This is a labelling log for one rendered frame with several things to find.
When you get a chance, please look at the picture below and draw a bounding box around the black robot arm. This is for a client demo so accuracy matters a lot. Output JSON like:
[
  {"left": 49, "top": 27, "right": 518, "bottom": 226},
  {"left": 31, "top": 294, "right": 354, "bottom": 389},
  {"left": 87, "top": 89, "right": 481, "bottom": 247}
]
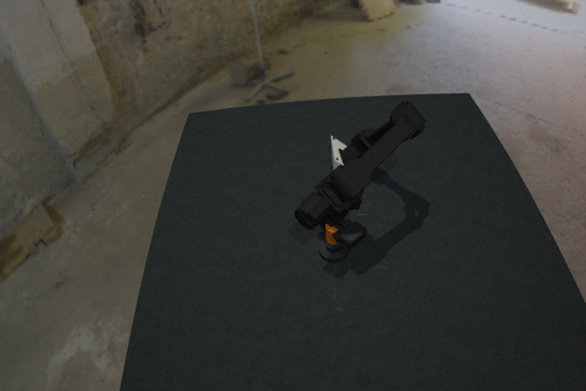
[{"left": 294, "top": 100, "right": 426, "bottom": 230}]

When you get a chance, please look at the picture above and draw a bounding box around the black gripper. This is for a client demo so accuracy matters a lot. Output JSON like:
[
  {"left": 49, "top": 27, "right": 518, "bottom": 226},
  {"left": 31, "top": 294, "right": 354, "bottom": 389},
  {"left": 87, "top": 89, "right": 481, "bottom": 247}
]
[{"left": 319, "top": 209, "right": 366, "bottom": 248}]

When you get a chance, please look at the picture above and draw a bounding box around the black round pedestal with silver shaft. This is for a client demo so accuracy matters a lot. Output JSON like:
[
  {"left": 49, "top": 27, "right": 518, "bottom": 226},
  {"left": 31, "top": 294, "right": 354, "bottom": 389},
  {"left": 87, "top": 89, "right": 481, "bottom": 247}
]
[{"left": 319, "top": 237, "right": 349, "bottom": 263}]

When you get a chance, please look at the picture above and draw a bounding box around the orange knob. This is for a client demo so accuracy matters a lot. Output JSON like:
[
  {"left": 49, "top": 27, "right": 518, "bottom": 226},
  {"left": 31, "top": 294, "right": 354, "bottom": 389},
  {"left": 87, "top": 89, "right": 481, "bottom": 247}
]
[{"left": 325, "top": 223, "right": 339, "bottom": 245}]

